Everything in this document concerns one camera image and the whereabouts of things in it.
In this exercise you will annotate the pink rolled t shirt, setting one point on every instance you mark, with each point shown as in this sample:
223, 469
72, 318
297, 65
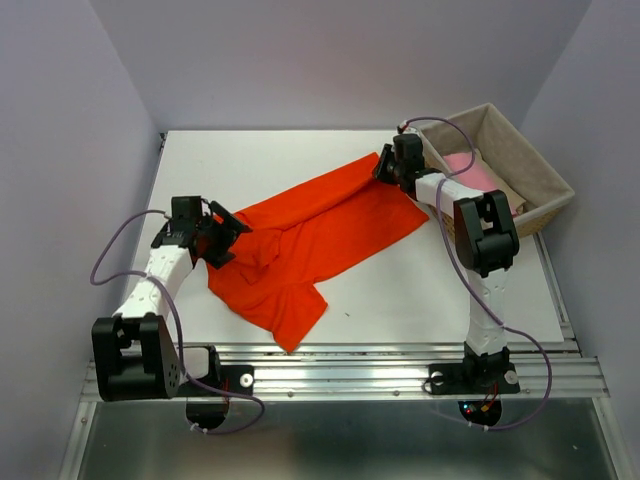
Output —
459, 161

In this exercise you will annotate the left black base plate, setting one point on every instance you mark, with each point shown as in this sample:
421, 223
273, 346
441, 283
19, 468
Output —
231, 378

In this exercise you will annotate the aluminium mounting rail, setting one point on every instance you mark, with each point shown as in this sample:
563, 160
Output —
397, 371

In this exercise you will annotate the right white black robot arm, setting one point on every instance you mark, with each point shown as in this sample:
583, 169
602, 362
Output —
484, 245

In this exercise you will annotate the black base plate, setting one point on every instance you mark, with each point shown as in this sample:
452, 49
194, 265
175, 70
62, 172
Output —
453, 379
231, 378

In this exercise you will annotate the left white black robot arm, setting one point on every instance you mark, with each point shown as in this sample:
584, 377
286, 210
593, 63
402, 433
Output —
136, 356

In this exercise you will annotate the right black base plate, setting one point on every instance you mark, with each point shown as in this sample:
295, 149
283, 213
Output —
453, 379

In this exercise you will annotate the beige rolled t shirt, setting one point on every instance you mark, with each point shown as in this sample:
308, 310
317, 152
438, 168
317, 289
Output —
510, 195

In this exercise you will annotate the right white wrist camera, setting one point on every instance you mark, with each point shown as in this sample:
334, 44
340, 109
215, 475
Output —
405, 128

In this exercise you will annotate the wicker basket with liner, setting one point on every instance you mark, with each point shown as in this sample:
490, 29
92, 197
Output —
508, 153

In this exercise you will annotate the orange t shirt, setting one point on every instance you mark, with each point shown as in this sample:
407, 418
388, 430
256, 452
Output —
305, 235

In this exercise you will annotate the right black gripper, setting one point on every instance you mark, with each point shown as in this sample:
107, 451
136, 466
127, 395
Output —
388, 151

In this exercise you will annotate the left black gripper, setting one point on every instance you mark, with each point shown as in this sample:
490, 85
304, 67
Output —
219, 255

